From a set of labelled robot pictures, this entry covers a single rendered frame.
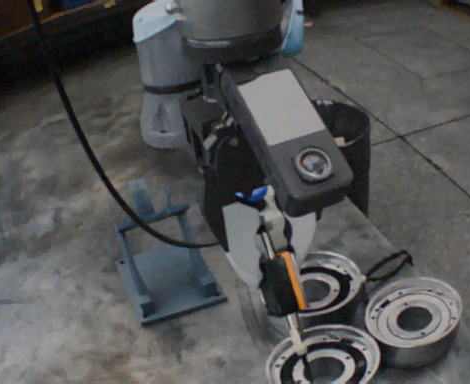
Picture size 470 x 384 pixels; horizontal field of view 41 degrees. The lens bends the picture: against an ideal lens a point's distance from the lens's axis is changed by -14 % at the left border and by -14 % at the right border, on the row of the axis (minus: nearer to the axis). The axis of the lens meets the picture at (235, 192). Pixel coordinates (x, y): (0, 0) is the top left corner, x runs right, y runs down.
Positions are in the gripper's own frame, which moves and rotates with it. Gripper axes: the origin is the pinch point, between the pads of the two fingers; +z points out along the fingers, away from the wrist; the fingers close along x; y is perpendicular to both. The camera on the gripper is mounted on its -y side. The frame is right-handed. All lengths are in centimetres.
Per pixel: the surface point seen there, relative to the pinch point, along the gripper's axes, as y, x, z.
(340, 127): 126, -67, 59
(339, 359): -3.0, -4.0, 10.4
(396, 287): 2.4, -13.3, 9.6
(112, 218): 38.0, 9.1, 13.2
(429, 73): 218, -171, 94
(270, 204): 22.8, -7.8, 8.7
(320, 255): 11.9, -8.9, 9.5
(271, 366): -1.0, 1.9, 9.8
